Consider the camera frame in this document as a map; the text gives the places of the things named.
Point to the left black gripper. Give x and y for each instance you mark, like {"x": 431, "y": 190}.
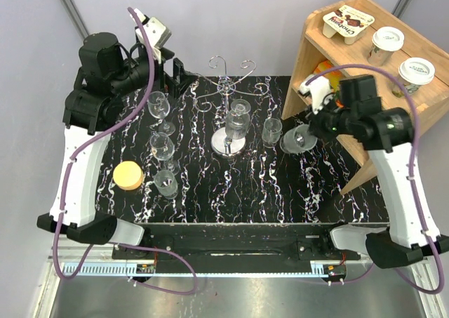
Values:
{"x": 181, "y": 78}

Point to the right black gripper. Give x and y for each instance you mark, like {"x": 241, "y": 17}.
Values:
{"x": 315, "y": 122}

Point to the chrome wine glass rack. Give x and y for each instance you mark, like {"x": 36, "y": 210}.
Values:
{"x": 230, "y": 140}

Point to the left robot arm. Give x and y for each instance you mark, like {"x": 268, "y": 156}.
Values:
{"x": 107, "y": 73}

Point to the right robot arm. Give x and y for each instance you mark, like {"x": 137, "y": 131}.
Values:
{"x": 387, "y": 136}

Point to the far clear wine glass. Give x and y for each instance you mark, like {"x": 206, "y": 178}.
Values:
{"x": 159, "y": 108}

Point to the clear wine glass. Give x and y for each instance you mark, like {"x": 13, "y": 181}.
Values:
{"x": 159, "y": 108}
{"x": 163, "y": 150}

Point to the middle clear wine glass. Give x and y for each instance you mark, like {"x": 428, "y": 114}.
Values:
{"x": 163, "y": 150}

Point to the wooden shelf unit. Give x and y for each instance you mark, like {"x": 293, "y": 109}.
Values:
{"x": 431, "y": 100}

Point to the left ribbed glass goblet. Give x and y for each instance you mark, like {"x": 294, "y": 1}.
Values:
{"x": 166, "y": 184}

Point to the near paper coffee cup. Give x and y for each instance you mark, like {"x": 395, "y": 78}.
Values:
{"x": 414, "y": 73}

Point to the paper coffee cup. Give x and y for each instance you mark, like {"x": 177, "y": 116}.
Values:
{"x": 414, "y": 73}
{"x": 385, "y": 41}

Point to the far paper coffee cup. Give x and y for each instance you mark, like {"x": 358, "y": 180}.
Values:
{"x": 385, "y": 41}

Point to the chocolate yogurt cup pack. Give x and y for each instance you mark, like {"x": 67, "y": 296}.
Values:
{"x": 348, "y": 22}

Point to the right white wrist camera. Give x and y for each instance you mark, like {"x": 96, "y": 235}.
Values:
{"x": 318, "y": 89}

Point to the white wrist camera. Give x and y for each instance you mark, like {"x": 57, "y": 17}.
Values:
{"x": 318, "y": 89}
{"x": 157, "y": 33}

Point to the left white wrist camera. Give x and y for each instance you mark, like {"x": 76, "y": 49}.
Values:
{"x": 157, "y": 33}

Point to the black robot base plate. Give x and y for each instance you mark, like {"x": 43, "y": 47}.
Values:
{"x": 242, "y": 249}

